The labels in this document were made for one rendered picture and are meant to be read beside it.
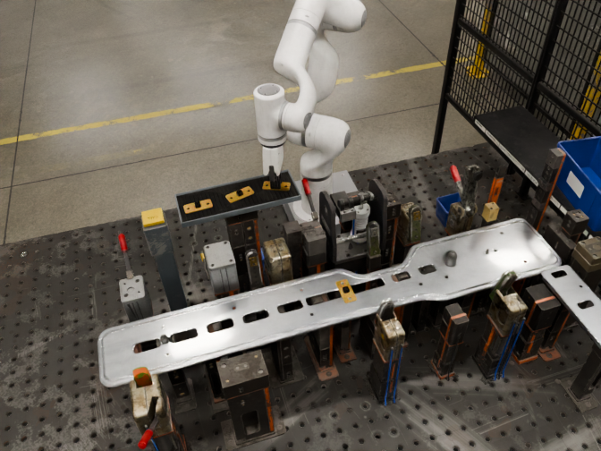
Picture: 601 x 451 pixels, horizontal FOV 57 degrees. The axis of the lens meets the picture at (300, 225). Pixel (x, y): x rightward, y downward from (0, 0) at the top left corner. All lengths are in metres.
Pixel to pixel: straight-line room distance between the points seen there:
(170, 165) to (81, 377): 2.14
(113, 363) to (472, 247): 1.11
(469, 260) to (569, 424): 0.55
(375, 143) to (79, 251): 2.24
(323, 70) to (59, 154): 2.70
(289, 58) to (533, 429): 1.27
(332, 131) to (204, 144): 2.18
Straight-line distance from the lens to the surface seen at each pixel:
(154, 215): 1.71
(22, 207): 3.88
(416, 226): 1.80
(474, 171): 1.77
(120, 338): 1.64
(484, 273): 1.76
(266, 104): 1.52
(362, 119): 4.15
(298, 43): 1.62
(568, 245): 1.93
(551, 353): 2.02
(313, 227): 1.71
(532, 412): 1.89
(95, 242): 2.38
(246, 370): 1.48
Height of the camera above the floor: 2.28
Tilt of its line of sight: 44 degrees down
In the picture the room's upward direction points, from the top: 2 degrees counter-clockwise
